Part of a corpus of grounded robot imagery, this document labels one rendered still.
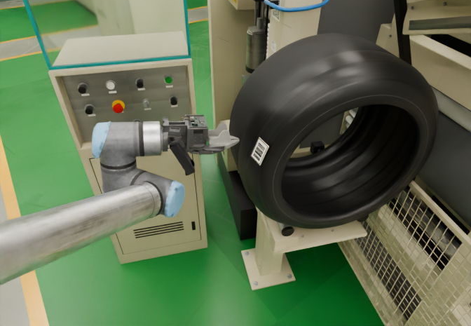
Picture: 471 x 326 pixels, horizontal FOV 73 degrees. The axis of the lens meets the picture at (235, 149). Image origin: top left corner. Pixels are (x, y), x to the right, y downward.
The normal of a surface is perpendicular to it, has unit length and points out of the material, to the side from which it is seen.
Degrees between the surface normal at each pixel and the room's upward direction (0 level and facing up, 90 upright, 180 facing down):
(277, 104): 49
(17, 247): 59
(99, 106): 90
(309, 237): 0
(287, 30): 90
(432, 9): 90
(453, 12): 90
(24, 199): 0
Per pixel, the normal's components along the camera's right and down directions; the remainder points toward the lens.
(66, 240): 0.92, 0.12
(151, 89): 0.22, 0.59
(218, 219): 0.00, -0.79
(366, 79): 0.10, -0.18
